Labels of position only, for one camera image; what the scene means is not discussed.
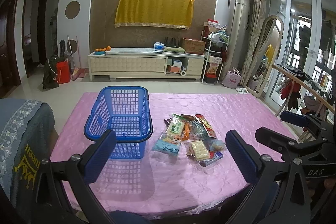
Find red green snack bag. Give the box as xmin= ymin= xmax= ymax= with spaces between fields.
xmin=195 ymin=114 xmax=217 ymax=139

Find clear pack plain crackers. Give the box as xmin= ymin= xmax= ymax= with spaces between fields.
xmin=189 ymin=140 xmax=210 ymax=161

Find orange sausage snack pack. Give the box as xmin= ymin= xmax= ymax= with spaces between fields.
xmin=182 ymin=122 xmax=190 ymax=141

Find light blue cartoon snack bag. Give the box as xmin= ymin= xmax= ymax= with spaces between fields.
xmin=151 ymin=133 xmax=182 ymax=156

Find green label cracker pack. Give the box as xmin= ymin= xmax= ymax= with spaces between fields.
xmin=166 ymin=114 xmax=186 ymax=136

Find blue striped wafer pack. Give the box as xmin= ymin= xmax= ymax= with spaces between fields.
xmin=189 ymin=120 xmax=208 ymax=140

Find wooden drying rack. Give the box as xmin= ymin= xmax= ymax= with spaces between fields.
xmin=271 ymin=63 xmax=336 ymax=143

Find white slippers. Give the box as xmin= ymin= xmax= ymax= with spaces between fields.
xmin=236 ymin=87 xmax=248 ymax=94

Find blue plastic basket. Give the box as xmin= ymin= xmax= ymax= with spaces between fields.
xmin=84 ymin=86 xmax=153 ymax=160

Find pink quilted tablecloth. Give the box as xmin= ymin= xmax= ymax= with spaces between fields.
xmin=49 ymin=91 xmax=299 ymax=219

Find arched floor mirror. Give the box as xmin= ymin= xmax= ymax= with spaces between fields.
xmin=244 ymin=15 xmax=284 ymax=98

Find pink gift bag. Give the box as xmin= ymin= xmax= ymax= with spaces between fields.
xmin=222 ymin=67 xmax=242 ymax=89

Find grey blue covered chair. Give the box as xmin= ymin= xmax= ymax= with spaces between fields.
xmin=1 ymin=98 xmax=55 ymax=205

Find broom with red head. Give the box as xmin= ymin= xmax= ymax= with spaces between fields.
xmin=68 ymin=38 xmax=86 ymax=81

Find dark bag on floor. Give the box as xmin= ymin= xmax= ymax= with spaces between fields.
xmin=42 ymin=57 xmax=66 ymax=90

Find red shopping bag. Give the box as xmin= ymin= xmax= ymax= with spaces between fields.
xmin=56 ymin=59 xmax=71 ymax=84

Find white metal shelf rack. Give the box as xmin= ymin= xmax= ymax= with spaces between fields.
xmin=201 ymin=22 xmax=230 ymax=84

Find patterned curtain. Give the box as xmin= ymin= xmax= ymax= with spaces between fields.
xmin=240 ymin=0 xmax=266 ymax=85

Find plate of oranges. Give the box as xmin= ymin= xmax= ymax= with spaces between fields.
xmin=94 ymin=46 xmax=112 ymax=55

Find standing air conditioner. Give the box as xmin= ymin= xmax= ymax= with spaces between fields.
xmin=220 ymin=0 xmax=251 ymax=80

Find cream tv cabinet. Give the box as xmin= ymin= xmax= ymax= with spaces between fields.
xmin=88 ymin=48 xmax=205 ymax=80

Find cardboard box on cabinet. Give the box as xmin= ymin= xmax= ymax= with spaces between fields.
xmin=180 ymin=38 xmax=206 ymax=55

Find folded green cloth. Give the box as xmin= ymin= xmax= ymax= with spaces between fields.
xmin=163 ymin=47 xmax=186 ymax=54

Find blue tissue pack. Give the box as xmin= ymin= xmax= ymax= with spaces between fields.
xmin=153 ymin=42 xmax=165 ymax=51

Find yellow cloth on wall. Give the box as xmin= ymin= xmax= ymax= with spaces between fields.
xmin=114 ymin=0 xmax=194 ymax=30

